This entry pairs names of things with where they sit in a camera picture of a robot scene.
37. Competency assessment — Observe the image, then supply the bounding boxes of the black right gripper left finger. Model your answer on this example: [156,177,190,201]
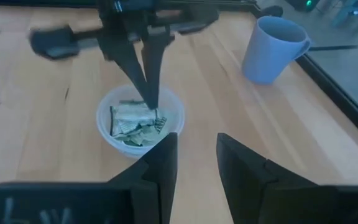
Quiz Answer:
[0,132,179,224]

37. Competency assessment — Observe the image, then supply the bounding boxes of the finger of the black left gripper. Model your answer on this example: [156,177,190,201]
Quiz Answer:
[29,26,152,108]
[143,11,220,109]

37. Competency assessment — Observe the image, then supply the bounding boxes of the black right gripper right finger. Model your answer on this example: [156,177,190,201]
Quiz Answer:
[216,133,358,224]

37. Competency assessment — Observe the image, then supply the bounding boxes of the green white sweetener packet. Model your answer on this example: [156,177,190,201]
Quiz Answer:
[129,126,170,147]
[109,105,145,139]
[152,108,168,134]
[116,101,157,124]

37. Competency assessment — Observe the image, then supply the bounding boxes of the clear plastic bowl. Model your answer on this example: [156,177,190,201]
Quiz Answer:
[96,83,186,159]

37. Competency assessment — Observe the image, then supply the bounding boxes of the lavender ceramic mug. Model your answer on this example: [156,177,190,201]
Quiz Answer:
[242,15,312,85]

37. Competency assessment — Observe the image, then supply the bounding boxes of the black computer tower green lights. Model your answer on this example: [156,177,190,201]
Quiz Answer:
[286,0,323,12]

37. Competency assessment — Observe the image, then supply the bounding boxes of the wooden workbench blue-grey legs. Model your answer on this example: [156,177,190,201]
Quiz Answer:
[331,0,358,29]

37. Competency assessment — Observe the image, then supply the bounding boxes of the black frame clamp knob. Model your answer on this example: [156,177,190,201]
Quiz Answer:
[259,5,284,18]

